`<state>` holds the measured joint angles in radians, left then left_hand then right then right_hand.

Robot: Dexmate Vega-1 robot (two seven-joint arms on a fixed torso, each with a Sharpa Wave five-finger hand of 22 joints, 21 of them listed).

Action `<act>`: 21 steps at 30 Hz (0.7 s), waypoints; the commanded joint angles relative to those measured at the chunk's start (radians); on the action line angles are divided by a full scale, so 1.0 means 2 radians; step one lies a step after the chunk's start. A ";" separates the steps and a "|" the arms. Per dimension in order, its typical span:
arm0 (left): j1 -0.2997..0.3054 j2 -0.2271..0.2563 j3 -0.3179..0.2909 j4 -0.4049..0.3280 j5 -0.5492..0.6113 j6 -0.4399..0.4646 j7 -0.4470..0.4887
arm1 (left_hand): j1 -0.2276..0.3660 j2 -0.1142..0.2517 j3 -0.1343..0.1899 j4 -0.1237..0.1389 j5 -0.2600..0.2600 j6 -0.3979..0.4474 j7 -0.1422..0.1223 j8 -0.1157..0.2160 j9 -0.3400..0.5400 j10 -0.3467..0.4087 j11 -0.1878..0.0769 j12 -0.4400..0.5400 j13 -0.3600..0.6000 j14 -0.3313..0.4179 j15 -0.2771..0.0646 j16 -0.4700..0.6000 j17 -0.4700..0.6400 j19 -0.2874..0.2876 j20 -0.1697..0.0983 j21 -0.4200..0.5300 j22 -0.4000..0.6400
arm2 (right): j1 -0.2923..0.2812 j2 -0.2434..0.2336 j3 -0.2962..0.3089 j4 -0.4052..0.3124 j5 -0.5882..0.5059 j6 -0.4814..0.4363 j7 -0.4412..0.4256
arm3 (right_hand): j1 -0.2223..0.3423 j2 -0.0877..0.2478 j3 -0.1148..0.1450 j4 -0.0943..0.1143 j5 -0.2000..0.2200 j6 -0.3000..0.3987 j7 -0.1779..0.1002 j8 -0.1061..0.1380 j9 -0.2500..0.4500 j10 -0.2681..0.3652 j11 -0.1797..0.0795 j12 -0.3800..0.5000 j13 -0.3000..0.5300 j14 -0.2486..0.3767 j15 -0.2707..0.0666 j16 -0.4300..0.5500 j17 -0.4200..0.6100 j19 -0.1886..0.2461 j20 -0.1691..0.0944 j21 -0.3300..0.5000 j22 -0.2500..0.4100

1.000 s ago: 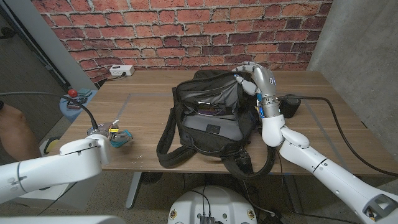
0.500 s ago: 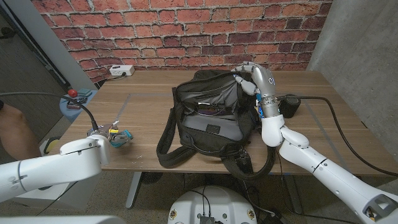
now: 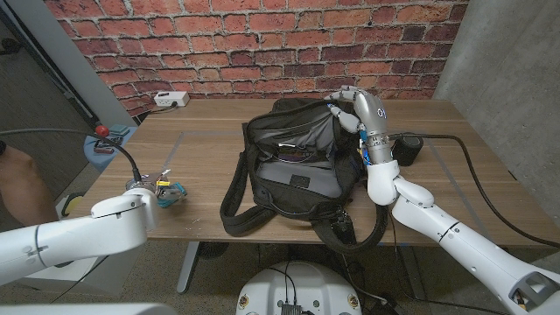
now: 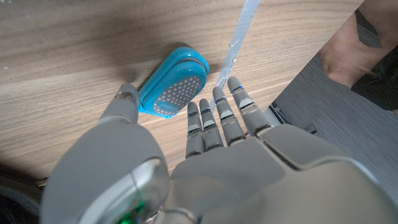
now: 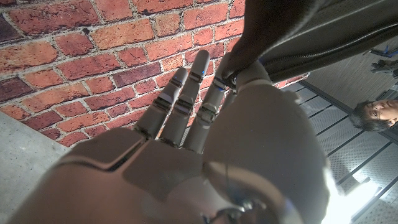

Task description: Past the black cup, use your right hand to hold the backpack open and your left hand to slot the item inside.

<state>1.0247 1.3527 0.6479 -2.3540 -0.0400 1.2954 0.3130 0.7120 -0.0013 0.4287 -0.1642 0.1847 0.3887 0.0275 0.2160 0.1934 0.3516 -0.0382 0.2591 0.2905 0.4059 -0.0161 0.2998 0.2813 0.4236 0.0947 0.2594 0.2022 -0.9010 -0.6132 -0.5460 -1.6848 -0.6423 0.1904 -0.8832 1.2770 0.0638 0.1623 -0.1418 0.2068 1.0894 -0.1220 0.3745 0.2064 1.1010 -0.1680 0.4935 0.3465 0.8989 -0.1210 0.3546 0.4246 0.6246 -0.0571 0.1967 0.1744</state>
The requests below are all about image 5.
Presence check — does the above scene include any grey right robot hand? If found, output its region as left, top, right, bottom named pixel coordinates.
left=6, top=49, right=330, bottom=224

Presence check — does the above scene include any black backpack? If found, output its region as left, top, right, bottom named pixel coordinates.
left=222, top=0, right=398, bottom=88

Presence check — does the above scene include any person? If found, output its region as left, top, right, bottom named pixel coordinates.
left=349, top=98, right=398, bottom=133

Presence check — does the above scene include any brick wall backdrop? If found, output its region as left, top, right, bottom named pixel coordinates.
left=0, top=0, right=312, bottom=149

